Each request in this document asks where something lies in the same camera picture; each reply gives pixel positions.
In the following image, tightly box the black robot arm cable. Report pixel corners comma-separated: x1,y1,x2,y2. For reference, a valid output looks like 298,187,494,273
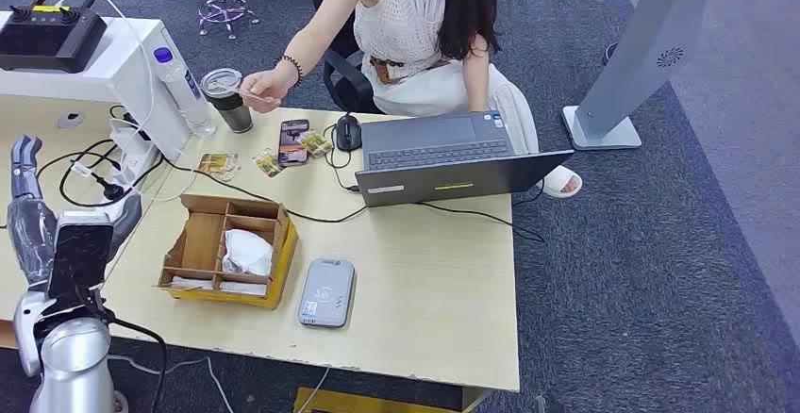
93,309,170,413

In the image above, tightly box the dark bead bracelet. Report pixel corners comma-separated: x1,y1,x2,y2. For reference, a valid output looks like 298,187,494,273
275,54,305,87

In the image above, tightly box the white crumpled bag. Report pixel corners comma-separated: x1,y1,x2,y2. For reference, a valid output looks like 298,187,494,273
221,228,275,278

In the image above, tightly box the long black desk cable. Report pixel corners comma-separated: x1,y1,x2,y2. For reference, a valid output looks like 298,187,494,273
158,157,370,225

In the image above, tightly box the black computer mouse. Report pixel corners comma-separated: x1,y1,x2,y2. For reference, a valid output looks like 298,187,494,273
333,113,364,153

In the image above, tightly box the black laptop power cable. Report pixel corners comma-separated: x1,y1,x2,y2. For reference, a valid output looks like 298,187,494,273
417,200,546,244

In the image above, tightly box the black power plug cable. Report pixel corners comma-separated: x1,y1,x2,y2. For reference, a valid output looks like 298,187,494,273
58,147,167,209

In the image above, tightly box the thin black cable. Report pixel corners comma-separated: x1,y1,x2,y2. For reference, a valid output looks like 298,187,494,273
35,139,123,181

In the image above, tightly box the black office chair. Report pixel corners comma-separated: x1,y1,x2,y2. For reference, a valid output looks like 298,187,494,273
299,0,386,116

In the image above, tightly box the golden hotel card in wrapper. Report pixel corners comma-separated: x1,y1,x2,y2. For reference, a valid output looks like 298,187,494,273
197,152,242,184

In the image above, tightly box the yellow object under desk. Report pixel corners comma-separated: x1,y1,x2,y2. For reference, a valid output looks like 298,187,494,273
293,387,467,413

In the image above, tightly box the grey card reader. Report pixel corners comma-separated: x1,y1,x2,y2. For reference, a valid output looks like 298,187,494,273
295,257,357,329

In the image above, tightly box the smartphone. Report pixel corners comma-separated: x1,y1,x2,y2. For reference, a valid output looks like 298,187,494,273
277,119,311,169

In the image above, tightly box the white sandal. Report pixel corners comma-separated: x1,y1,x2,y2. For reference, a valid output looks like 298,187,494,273
536,165,584,200

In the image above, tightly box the person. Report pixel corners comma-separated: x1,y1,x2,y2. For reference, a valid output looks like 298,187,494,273
239,0,584,200

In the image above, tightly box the grey kiosk stand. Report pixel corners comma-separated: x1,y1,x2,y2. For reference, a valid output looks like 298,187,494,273
561,0,720,152

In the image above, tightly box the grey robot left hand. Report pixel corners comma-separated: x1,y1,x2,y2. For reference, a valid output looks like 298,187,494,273
6,135,143,290

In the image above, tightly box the white desktop stand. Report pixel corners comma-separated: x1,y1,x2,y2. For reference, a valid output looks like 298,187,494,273
0,13,192,163

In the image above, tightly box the white cable under desk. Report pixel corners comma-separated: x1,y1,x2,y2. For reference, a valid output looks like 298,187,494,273
296,366,331,413

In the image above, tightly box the cardboard divider box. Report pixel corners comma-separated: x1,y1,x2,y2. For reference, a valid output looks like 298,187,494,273
156,193,300,311

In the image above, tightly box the white power strip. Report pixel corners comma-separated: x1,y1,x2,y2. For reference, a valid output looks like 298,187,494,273
99,119,162,213

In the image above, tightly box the white paper sleeve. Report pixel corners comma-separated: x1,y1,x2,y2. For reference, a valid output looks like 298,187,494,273
218,280,270,297

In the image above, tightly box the grey laptop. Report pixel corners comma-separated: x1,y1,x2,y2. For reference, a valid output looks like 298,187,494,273
354,109,575,209

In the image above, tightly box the person's right hand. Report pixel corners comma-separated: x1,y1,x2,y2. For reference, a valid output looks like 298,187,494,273
239,67,295,115

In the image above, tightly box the small yellow green card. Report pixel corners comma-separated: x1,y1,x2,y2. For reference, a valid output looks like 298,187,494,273
252,148,285,179

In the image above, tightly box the clear water bottle blue cap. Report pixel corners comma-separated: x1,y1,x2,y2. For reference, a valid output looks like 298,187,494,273
153,46,218,139

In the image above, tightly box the dark tumbler with clear lid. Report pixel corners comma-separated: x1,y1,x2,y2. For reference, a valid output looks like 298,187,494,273
199,67,255,135

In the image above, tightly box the black mouse cable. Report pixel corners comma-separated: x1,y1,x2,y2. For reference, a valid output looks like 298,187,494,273
322,124,362,194

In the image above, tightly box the black remote controller with antennas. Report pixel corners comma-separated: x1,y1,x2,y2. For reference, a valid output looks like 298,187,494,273
0,0,115,74

